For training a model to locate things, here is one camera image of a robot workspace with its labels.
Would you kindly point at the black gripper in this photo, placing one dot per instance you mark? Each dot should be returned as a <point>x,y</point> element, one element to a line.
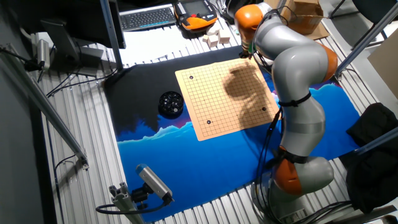
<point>244,54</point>

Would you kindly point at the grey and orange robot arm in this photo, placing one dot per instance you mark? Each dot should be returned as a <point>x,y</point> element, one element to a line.
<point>298,65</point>

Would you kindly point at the tan go board mat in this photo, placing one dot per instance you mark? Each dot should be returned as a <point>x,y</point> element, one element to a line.
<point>205,99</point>

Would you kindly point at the beige board panel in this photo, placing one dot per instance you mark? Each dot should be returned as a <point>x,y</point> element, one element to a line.
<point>387,65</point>

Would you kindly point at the green wrist flange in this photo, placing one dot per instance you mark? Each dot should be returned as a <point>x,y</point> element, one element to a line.
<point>250,46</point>

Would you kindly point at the white bowl of white stones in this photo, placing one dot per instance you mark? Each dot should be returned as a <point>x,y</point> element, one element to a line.
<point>265,62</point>

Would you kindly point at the light wooden cube block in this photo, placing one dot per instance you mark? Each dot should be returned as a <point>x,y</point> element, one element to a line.
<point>213,41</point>
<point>224,36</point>

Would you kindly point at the white rounded block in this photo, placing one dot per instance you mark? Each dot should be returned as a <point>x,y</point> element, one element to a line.
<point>214,29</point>

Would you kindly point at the small wooden cube block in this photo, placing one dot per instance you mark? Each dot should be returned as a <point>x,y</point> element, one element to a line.
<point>204,38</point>

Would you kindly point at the orange and grey teach pendant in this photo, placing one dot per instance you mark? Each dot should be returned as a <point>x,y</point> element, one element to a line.
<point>196,9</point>

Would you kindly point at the brown cardboard box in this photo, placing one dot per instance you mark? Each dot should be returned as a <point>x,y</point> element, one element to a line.
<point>311,15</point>

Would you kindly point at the flat cardboard sheet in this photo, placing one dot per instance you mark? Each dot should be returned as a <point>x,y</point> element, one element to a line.
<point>321,32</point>

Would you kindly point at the black bowl of black stones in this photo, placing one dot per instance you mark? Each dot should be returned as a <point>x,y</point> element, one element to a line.
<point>171,102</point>

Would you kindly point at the black computer keyboard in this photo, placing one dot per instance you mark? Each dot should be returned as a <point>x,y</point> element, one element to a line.
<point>146,18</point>

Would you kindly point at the blue landscape print mat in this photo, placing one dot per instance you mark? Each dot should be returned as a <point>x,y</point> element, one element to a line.
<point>186,168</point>

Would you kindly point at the black office chair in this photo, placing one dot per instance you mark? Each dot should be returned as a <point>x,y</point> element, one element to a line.
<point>373,7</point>

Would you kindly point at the black computer monitor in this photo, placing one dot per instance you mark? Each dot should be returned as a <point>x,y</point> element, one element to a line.
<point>77,18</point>

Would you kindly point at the black jacket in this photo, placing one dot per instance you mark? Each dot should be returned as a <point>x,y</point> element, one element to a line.
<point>373,174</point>

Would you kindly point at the short aluminium profile stub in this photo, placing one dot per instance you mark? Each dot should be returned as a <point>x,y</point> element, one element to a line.
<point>124,205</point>

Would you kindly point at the silver cylinder device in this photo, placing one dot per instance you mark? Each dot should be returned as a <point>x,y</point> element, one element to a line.
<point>43,54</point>

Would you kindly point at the long aluminium profile bar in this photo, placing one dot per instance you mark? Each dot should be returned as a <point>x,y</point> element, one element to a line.
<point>46,107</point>

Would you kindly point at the silver camera with blue cap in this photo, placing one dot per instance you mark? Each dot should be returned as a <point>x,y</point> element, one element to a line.
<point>152,180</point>

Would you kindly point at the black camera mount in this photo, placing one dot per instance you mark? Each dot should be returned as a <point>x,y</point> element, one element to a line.
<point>140,196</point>

